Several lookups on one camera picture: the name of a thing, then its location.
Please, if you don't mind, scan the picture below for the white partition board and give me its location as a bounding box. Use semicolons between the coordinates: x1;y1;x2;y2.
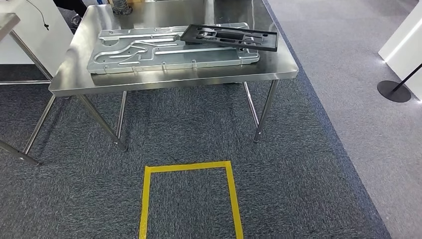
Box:
378;9;422;101

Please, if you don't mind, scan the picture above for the black stanchion post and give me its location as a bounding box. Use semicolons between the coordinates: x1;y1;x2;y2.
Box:
377;62;422;103

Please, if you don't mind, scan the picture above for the black plastic frame part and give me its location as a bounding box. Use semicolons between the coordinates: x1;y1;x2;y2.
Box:
180;23;279;52

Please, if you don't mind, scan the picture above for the thin black hanging cable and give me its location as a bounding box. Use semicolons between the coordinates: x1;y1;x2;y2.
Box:
25;0;50;31

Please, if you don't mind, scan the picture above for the white cabinet panel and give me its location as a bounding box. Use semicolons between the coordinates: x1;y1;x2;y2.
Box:
0;0;74;65

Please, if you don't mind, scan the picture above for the grey ribbed hose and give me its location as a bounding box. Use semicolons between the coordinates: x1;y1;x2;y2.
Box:
111;0;133;16

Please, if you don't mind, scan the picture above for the stainless steel workbench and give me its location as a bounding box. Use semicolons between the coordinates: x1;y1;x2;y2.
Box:
48;0;300;153

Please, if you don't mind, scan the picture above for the stamped grey metal plate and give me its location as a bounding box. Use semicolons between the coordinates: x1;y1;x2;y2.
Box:
87;22;260;75

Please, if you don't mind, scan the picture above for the stainless steel table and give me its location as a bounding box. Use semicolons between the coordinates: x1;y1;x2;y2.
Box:
0;12;57;167

